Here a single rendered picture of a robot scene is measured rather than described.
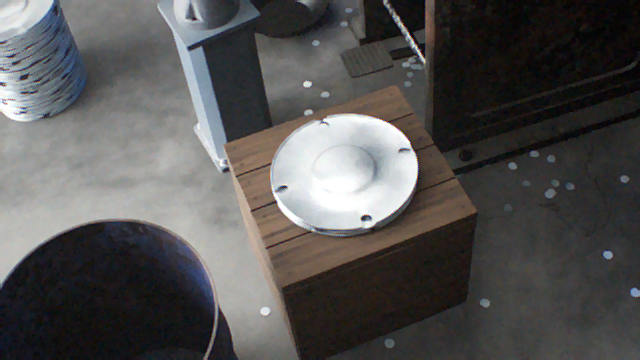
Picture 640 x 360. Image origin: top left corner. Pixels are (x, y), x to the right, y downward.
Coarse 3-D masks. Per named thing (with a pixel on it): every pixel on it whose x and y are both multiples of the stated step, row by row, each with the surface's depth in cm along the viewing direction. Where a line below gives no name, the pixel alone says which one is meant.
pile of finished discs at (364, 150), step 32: (320, 128) 172; (352, 128) 170; (384, 128) 169; (288, 160) 166; (320, 160) 165; (352, 160) 164; (384, 160) 164; (416, 160) 163; (288, 192) 161; (320, 192) 160; (352, 192) 159; (384, 192) 159; (320, 224) 156; (352, 224) 155; (384, 224) 156
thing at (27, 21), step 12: (0, 0) 218; (12, 0) 217; (24, 0) 216; (36, 0) 217; (48, 0) 216; (0, 12) 214; (12, 12) 214; (24, 12) 214; (36, 12) 213; (48, 12) 212; (0, 24) 212; (12, 24) 211; (24, 24) 211; (36, 24) 210; (0, 36) 209; (12, 36) 208
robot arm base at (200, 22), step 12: (180, 0) 178; (192, 0) 176; (204, 0) 176; (216, 0) 177; (228, 0) 179; (180, 12) 180; (192, 12) 179; (204, 12) 178; (216, 12) 178; (228, 12) 180; (180, 24) 182; (192, 24) 180; (204, 24) 179; (216, 24) 180
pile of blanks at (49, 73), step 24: (48, 24) 214; (0, 48) 209; (24, 48) 212; (48, 48) 217; (72, 48) 229; (0, 72) 217; (24, 72) 217; (48, 72) 222; (72, 72) 231; (0, 96) 226; (24, 96) 224; (48, 96) 227; (72, 96) 234; (24, 120) 232
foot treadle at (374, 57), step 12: (360, 48) 214; (372, 48) 214; (384, 48) 213; (408, 48) 215; (348, 60) 212; (360, 60) 211; (372, 60) 211; (384, 60) 211; (348, 72) 209; (360, 72) 209; (372, 72) 209
